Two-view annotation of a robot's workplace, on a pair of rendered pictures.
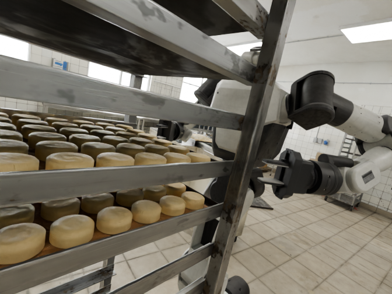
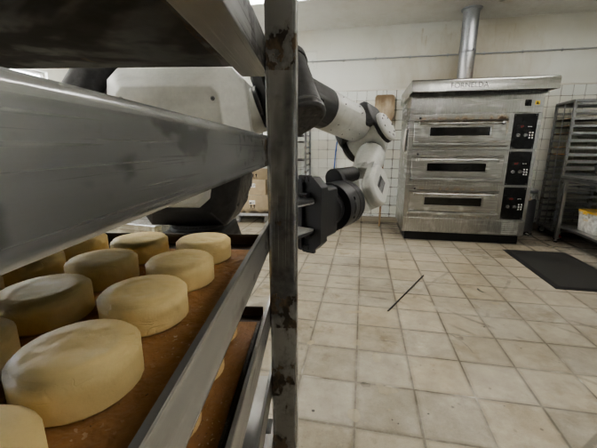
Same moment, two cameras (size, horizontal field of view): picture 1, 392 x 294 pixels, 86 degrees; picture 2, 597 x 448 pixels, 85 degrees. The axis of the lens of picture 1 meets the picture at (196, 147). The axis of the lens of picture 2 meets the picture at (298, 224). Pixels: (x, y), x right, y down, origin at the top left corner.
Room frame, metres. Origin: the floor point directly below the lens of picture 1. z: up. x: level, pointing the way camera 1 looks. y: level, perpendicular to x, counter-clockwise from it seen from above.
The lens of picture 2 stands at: (0.13, 0.11, 1.23)
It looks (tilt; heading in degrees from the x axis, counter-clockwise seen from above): 13 degrees down; 320
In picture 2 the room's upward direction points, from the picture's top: straight up
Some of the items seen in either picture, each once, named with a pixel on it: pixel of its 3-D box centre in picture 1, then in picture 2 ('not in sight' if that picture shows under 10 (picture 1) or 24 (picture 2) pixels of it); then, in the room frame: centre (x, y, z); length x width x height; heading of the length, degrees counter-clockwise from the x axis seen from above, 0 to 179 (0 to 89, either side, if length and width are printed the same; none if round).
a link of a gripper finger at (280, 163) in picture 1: (275, 161); (295, 200); (0.50, -0.20, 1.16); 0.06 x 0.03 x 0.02; 108
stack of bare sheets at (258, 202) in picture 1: (253, 199); not in sight; (3.36, -1.11, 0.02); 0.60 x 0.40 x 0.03; 12
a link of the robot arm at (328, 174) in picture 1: (301, 175); (322, 209); (0.53, -0.28, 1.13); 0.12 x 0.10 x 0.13; 108
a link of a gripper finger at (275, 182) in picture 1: (269, 182); (295, 236); (0.50, -0.20, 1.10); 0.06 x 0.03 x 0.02; 108
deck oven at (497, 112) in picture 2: not in sight; (459, 164); (2.22, -4.53, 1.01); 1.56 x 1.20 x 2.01; 39
